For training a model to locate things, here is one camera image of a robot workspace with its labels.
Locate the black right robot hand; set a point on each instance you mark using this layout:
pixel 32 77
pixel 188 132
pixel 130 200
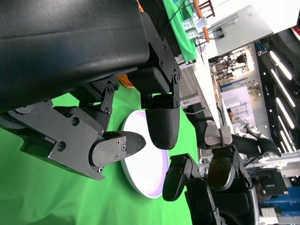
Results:
pixel 222 206

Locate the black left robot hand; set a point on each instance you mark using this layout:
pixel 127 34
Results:
pixel 70 35

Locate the orange wicker basket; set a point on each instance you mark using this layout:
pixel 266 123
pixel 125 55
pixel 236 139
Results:
pixel 125 82

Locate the lavender round plate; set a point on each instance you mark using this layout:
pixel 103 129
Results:
pixel 140 168

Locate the black grey background machine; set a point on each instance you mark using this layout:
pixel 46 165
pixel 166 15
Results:
pixel 253 144

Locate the green printed background cloth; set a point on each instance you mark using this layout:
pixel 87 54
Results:
pixel 180 28

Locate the small white drink cartons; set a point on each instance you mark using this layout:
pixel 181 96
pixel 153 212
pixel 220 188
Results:
pixel 189 25

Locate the dark wooden chair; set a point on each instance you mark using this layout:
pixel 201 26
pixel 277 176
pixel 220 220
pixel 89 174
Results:
pixel 207 7

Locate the green tablecloth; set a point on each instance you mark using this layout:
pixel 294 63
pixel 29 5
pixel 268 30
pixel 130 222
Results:
pixel 47 199

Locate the grey flat monitor panel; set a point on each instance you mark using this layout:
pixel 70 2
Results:
pixel 257 21

